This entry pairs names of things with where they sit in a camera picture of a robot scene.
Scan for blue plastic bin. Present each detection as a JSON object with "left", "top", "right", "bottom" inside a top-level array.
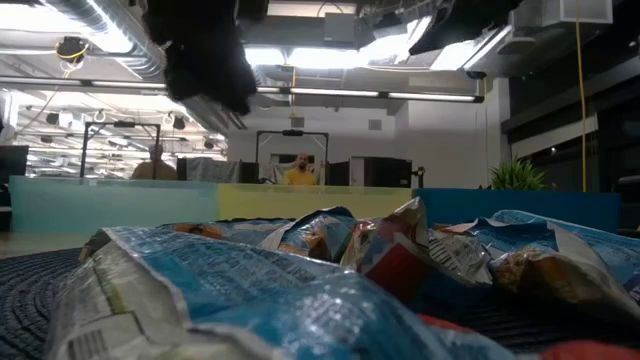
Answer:
[{"left": 412, "top": 188, "right": 621, "bottom": 234}]

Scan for silver ventilation duct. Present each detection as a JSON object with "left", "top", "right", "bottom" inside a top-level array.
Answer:
[{"left": 49, "top": 0, "right": 246, "bottom": 134}]

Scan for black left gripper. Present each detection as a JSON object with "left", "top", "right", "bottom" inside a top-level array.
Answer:
[{"left": 142, "top": 0, "right": 259, "bottom": 116}]

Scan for round dark woven placemat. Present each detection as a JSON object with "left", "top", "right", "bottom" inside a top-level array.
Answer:
[{"left": 0, "top": 247, "right": 640, "bottom": 360}]

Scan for yellow black cable reel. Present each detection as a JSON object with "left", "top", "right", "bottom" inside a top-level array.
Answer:
[{"left": 54, "top": 35, "right": 91, "bottom": 64}]

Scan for yellow translucent plastic bin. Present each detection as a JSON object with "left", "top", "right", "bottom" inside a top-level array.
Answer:
[{"left": 217, "top": 183, "right": 414, "bottom": 221}]

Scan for green potted plant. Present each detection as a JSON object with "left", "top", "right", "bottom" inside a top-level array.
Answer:
[{"left": 489, "top": 157, "right": 549, "bottom": 191}]

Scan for white ceiling vent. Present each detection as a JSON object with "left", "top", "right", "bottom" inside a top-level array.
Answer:
[{"left": 509, "top": 0, "right": 614, "bottom": 29}]

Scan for blue granola bar orange print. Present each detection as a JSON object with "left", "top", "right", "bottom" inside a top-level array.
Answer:
[{"left": 82, "top": 218, "right": 301, "bottom": 261}]

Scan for black monitor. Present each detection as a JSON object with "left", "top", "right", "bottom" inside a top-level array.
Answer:
[{"left": 0, "top": 144, "right": 30, "bottom": 184}]

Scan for silver granola bar red print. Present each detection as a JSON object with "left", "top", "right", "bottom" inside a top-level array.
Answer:
[{"left": 339, "top": 197, "right": 494, "bottom": 304}]

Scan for blue grey granola bar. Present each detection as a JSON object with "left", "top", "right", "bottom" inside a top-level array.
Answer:
[{"left": 259, "top": 207, "right": 359, "bottom": 264}]

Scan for person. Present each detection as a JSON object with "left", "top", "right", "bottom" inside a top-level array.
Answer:
[
  {"left": 130, "top": 144, "right": 179, "bottom": 181},
  {"left": 283, "top": 152, "right": 319, "bottom": 186}
]

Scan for black background cabinet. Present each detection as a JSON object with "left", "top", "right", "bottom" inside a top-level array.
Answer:
[{"left": 327, "top": 156, "right": 414, "bottom": 189}]

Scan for long linear ceiling light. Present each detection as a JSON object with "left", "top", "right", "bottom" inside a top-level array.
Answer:
[{"left": 0, "top": 74, "right": 485, "bottom": 104}]

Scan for black gantry frame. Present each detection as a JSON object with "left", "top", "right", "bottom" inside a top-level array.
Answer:
[
  {"left": 255, "top": 129, "right": 330, "bottom": 186},
  {"left": 79, "top": 121, "right": 162, "bottom": 181}
]

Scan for teal translucent plastic bin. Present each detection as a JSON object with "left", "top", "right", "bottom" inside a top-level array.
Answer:
[{"left": 9, "top": 175, "right": 221, "bottom": 234}]

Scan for blue granola bar red ends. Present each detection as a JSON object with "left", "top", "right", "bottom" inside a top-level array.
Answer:
[{"left": 44, "top": 224, "right": 640, "bottom": 360}]

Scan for grey ceiling unit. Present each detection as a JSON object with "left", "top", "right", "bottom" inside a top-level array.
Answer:
[{"left": 323, "top": 12, "right": 374, "bottom": 49}]

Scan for grey covered equipment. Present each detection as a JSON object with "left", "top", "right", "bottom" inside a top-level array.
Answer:
[{"left": 175, "top": 157, "right": 259, "bottom": 184}]

